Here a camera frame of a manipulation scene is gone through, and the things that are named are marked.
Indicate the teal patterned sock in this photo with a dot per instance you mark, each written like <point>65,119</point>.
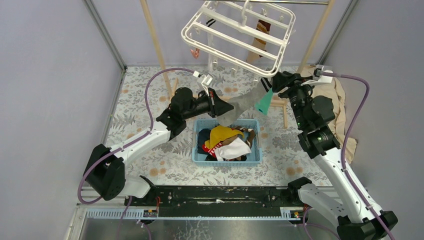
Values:
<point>264,103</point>

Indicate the navy blue sock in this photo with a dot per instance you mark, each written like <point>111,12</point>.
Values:
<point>202,137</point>

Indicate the beige cloth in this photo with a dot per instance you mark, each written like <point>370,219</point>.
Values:
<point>336,93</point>

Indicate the small pink sock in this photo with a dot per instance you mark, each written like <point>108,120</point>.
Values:
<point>195,53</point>

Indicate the white black striped sock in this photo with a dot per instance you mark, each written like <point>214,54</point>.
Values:
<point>210,43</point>

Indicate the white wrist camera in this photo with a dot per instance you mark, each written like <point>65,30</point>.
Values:
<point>319,76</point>
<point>203,80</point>

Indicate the brown white striped sock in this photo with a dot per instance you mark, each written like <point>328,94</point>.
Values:
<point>251,135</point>

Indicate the white plastic clip hanger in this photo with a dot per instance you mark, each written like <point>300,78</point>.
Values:
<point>234,32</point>

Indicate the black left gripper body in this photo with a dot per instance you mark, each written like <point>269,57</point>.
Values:
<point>211,102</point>

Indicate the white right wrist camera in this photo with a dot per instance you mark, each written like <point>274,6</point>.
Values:
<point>319,76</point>

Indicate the white ankle sock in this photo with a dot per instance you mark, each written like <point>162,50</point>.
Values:
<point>235,151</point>

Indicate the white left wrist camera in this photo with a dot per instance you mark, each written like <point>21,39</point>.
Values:
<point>203,80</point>

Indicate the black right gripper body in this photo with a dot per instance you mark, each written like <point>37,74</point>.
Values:
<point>298,95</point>

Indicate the light blue plastic basket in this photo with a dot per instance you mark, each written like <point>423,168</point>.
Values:
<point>252,159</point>

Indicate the maroon olive striped sock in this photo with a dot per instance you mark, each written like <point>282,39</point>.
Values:
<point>258,43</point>

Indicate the yellow sock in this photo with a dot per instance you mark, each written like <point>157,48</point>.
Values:
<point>220,133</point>

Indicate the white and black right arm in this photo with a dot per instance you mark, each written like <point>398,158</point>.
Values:
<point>357,216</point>

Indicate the red white dotted sock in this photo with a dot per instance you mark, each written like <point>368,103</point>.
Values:
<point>212,153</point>

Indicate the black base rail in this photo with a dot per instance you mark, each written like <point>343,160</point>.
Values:
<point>220,201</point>

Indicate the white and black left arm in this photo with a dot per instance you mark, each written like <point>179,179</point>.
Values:
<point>105,171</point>

